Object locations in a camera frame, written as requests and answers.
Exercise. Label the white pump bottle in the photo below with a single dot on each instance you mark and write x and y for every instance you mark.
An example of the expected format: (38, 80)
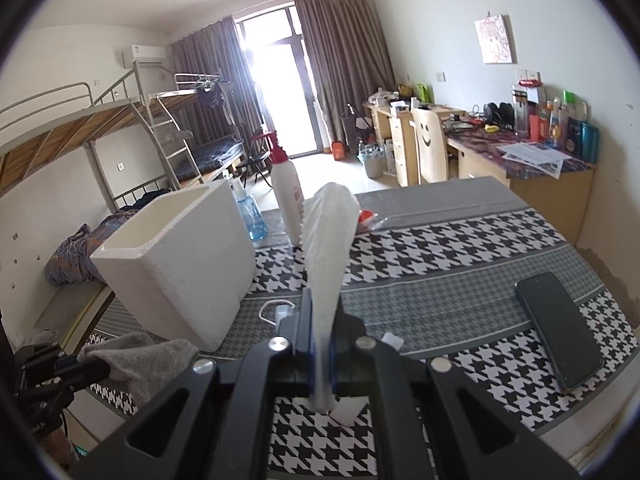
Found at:
(285, 195)

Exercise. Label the metal bunk bed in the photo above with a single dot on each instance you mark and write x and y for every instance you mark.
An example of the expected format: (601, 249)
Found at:
(220, 152)
(60, 135)

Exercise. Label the hanging dark clothes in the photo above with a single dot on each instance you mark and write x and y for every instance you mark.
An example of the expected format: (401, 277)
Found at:
(212, 97)

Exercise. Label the white foam box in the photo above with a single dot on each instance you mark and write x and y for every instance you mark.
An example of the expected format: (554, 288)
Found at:
(190, 270)

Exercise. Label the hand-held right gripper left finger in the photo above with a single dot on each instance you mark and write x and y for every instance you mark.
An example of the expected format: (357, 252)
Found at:
(295, 360)

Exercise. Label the black smartphone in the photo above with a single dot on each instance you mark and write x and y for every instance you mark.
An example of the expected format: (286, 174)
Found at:
(560, 330)

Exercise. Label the wooden desk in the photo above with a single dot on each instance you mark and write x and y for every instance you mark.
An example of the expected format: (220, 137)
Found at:
(545, 200)

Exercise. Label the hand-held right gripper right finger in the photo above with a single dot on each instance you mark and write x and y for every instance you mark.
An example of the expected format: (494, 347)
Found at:
(350, 360)

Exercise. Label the white bucket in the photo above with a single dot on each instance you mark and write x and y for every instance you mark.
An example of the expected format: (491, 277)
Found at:
(371, 160)

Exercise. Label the printed papers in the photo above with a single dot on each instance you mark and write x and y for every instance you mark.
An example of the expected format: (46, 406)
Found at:
(532, 155)

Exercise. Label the red packet in clear wrap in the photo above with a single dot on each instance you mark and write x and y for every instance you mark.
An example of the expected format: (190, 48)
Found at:
(367, 216)

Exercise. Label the blue water bottle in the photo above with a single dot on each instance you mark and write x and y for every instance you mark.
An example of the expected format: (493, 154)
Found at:
(250, 215)

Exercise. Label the dark folding chair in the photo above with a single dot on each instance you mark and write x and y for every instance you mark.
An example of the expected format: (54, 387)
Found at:
(257, 157)

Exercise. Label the grey sock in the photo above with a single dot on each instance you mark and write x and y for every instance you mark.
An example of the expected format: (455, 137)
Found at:
(145, 365)

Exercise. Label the dark shopping bag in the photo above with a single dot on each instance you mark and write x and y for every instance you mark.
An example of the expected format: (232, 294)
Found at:
(352, 127)

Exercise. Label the houndstooth tablecloth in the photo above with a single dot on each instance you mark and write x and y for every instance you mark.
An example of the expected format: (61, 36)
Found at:
(450, 260)

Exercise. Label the brown curtain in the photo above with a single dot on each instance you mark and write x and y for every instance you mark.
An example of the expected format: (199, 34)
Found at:
(205, 55)
(345, 60)

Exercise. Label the wooden smiley face chair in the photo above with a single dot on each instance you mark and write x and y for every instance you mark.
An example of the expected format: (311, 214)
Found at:
(430, 155)

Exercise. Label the blue orange plaid quilt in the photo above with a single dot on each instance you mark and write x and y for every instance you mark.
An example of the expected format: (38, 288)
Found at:
(75, 255)

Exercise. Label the orange bottle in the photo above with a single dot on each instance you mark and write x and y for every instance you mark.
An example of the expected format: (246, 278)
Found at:
(338, 151)

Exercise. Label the white air conditioner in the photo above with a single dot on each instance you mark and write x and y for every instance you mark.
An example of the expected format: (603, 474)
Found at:
(144, 55)

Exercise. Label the row of toiletry bottles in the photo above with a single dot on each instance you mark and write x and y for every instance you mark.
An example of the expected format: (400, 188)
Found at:
(575, 130)

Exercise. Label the black headphones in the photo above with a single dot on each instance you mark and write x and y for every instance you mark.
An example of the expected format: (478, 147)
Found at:
(497, 112)

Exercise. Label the pink wall picture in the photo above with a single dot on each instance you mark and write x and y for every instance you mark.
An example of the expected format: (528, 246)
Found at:
(495, 39)

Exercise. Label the glass balcony door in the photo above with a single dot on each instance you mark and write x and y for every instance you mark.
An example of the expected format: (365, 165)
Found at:
(285, 85)

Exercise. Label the blue face mask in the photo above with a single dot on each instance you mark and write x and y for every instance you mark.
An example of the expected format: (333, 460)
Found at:
(286, 314)

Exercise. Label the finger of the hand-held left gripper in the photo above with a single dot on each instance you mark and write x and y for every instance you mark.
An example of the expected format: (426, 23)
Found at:
(85, 372)

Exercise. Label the person's left hand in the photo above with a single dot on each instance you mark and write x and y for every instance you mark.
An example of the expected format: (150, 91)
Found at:
(56, 445)

